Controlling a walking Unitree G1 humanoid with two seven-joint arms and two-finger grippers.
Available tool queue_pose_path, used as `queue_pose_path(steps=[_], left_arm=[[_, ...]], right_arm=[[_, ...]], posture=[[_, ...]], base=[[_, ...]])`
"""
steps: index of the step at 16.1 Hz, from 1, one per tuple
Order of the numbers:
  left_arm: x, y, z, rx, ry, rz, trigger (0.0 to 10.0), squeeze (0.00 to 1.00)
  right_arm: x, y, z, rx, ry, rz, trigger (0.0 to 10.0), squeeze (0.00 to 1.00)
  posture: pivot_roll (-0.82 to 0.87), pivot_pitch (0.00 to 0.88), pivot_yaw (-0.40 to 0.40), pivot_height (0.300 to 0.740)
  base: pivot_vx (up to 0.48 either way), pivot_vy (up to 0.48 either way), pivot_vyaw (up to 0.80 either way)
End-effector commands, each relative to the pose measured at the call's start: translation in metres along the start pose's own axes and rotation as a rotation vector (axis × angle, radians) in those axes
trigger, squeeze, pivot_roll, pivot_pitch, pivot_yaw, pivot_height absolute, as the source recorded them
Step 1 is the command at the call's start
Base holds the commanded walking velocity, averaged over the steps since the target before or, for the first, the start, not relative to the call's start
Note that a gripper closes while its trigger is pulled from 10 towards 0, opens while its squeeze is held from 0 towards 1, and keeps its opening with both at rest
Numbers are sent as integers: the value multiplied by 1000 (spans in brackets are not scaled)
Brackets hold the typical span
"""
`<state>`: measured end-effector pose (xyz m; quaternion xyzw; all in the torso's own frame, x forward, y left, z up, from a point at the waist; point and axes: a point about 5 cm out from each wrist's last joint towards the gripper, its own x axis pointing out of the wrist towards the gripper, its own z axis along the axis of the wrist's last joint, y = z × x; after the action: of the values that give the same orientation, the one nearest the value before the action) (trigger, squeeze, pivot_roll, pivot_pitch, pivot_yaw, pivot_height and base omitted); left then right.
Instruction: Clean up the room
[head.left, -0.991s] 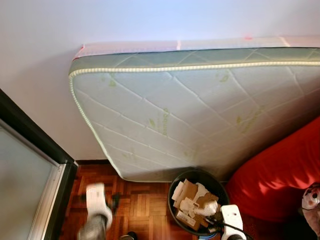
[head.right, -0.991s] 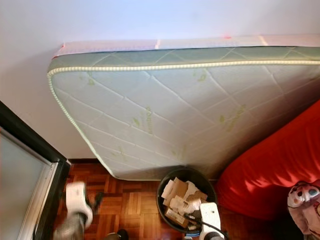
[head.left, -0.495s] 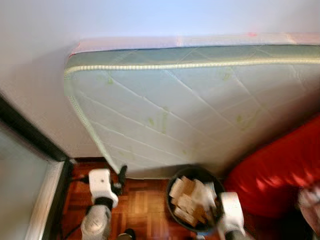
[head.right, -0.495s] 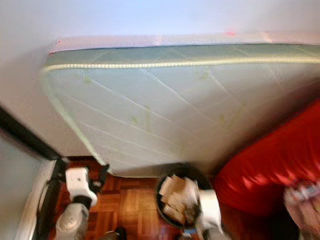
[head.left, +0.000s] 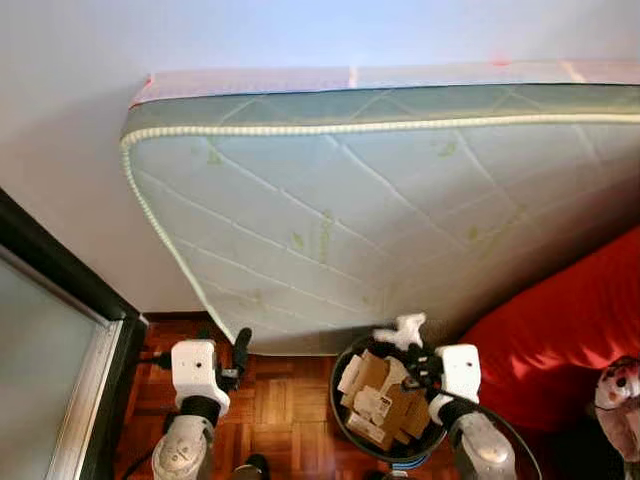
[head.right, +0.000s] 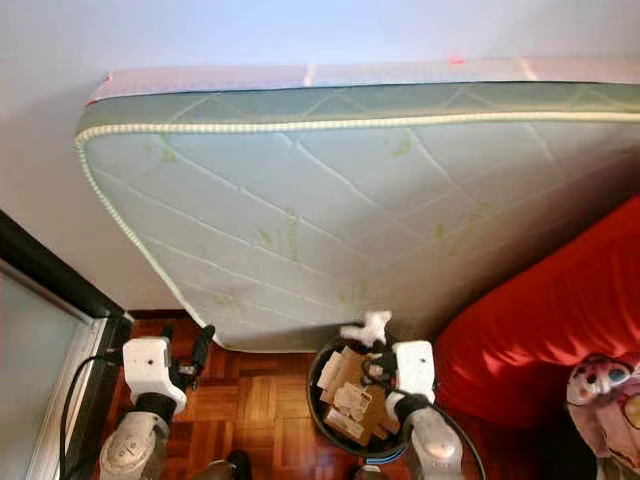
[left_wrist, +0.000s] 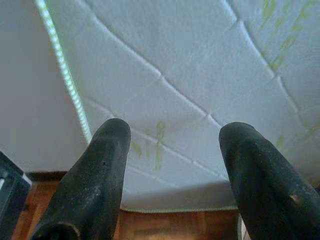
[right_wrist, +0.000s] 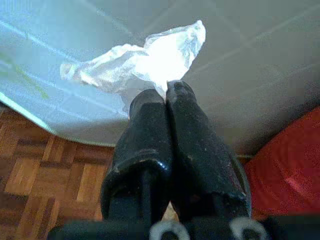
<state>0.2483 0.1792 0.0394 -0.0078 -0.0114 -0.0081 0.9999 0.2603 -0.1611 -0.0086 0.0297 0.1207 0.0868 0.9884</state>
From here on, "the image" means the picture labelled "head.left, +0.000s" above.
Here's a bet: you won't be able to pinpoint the white paper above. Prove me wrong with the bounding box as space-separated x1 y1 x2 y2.
372 312 428 352

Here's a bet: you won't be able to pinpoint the brown torn cardboard scraps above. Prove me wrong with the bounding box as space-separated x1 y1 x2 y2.
337 350 433 448

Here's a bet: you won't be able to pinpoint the black round waste bin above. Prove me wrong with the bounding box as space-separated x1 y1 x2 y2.
330 333 453 468

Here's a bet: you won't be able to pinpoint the robot left leg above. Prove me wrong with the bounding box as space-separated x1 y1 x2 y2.
232 453 272 480

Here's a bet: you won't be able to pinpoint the red fabric covered mattress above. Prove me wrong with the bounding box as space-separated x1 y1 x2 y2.
455 225 640 441

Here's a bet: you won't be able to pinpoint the frosted glass door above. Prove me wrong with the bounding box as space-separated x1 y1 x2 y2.
0 245 126 480

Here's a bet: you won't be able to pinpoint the pink cartoon print blanket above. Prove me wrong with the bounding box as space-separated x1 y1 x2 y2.
594 355 640 463

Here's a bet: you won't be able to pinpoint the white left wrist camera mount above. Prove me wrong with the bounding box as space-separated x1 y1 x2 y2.
171 339 220 417

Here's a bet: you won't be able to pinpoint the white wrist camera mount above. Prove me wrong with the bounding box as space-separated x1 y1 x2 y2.
428 344 483 401
171 339 220 417

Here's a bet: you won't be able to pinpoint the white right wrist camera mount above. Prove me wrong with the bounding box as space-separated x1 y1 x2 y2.
428 344 483 401

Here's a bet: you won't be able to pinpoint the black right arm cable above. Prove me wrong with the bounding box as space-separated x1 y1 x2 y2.
468 398 544 480

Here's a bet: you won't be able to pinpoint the black door frame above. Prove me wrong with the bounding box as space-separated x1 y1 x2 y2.
0 188 151 480

